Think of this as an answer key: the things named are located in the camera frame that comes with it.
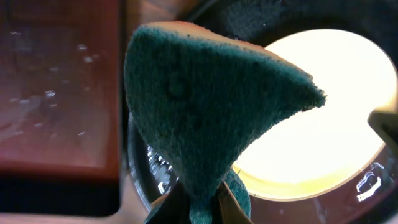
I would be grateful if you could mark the yellow plate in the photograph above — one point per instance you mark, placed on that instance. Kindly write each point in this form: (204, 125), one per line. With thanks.
(316, 151)

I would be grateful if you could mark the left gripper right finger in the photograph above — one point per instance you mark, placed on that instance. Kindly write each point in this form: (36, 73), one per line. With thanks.
(228, 210)

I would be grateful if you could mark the black rectangular tray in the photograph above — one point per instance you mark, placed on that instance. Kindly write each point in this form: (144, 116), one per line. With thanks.
(60, 106)

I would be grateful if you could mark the green yellow sponge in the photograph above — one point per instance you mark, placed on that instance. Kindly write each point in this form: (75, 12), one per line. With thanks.
(205, 105)

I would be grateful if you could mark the black round tray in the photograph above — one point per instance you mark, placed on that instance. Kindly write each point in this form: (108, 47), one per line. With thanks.
(326, 208)

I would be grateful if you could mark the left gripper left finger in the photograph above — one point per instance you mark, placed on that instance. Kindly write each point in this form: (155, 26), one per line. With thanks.
(174, 209)

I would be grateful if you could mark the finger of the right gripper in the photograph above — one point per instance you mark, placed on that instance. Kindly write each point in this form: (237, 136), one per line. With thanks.
(384, 124)

